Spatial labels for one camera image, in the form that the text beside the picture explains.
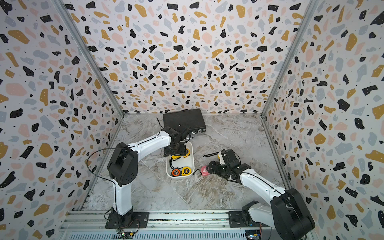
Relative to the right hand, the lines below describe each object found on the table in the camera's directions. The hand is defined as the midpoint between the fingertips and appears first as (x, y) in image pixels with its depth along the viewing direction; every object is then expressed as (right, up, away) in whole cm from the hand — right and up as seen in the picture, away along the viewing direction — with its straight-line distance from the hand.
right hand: (211, 169), depth 85 cm
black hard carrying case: (-13, +30, +29) cm, 43 cm away
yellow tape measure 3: (-14, +7, +10) cm, 19 cm away
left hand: (-19, +8, +6) cm, 21 cm away
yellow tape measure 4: (-15, -2, +3) cm, 15 cm away
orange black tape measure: (-20, -2, +2) cm, 21 cm away
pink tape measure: (-4, -2, +4) cm, 6 cm away
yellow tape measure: (+3, +7, +14) cm, 16 cm away
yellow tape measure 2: (-23, +5, +9) cm, 25 cm away
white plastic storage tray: (-18, +2, +8) cm, 20 cm away
